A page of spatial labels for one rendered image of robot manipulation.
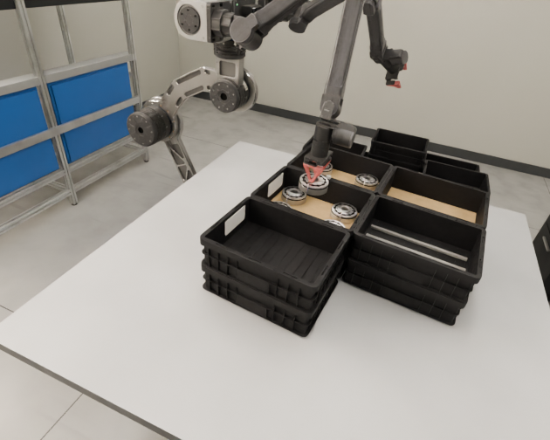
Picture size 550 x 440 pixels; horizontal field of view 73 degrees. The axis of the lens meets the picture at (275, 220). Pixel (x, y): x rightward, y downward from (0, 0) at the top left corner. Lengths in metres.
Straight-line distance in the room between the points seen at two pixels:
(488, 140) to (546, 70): 0.77
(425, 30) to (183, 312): 3.67
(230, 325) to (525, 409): 0.86
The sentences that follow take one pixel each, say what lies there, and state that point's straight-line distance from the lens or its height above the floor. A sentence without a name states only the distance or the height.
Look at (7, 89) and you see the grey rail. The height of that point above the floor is 0.91.
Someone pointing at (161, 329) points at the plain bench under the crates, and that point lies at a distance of 1.23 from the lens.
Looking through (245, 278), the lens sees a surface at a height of 0.85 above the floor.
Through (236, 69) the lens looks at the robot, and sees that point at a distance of 1.69.
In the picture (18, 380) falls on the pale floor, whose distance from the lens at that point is 2.16.
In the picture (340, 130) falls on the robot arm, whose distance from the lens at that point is 1.20.
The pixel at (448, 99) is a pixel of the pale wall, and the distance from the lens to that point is 4.42.
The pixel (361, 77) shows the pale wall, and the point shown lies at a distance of 4.45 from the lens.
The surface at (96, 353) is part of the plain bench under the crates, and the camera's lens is 1.22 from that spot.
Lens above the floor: 1.65
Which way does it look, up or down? 36 degrees down
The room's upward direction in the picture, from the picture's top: 6 degrees clockwise
